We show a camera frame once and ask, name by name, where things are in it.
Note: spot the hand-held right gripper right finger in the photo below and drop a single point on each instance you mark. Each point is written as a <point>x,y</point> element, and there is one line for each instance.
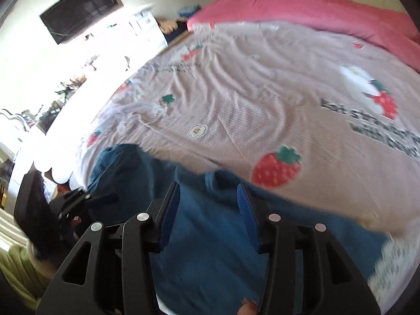
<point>246,216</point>

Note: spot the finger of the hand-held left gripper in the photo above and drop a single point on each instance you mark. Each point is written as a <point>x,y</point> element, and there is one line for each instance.
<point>103,200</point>

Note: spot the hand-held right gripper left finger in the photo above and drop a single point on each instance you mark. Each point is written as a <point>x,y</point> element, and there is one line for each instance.
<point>170,216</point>

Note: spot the blue denim pants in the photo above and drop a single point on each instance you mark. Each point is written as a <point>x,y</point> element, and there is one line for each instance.
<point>210,223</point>

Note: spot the person's right hand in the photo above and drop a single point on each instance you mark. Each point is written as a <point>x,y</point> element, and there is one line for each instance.
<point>247,308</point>

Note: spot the dark furniture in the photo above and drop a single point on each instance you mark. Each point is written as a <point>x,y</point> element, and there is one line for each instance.
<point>31,203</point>

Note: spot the white scalloped board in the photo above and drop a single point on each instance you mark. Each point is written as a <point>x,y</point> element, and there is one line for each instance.
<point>55,170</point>

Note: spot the green cloth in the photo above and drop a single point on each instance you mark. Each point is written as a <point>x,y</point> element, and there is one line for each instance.
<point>16,269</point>

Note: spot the strawberry printed bedspread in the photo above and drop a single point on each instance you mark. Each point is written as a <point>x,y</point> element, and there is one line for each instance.
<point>246,105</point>

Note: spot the white dresser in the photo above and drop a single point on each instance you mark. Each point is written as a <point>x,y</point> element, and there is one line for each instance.
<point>149,29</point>

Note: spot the beige cloth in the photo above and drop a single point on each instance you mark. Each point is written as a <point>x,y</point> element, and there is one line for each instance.
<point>168,25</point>

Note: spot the folded blue clothes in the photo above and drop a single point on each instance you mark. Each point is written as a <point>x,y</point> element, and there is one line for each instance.
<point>189,11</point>

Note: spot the pink blanket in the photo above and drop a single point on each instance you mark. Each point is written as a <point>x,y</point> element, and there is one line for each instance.
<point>295,6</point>

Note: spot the black wall television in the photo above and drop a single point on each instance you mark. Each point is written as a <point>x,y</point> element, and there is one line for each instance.
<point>82,10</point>

